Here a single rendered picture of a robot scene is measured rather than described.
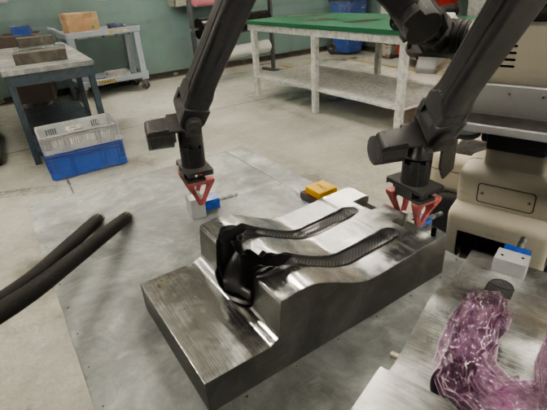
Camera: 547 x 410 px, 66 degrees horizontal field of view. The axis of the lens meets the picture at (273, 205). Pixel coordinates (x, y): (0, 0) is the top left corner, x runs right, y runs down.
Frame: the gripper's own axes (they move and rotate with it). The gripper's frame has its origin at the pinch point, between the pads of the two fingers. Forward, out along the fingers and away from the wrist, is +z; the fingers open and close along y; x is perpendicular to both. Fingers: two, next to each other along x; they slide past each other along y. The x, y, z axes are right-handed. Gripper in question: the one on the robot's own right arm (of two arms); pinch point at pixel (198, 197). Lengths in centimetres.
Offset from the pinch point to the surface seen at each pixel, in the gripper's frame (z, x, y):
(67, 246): -0.6, -30.8, 8.2
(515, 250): -4, 41, 57
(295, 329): -3, -2, 53
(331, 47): 76, 445, -598
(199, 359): -2, -16, 51
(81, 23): -1, 19, -541
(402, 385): -8, 2, 70
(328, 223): -4.5, 17.2, 32.7
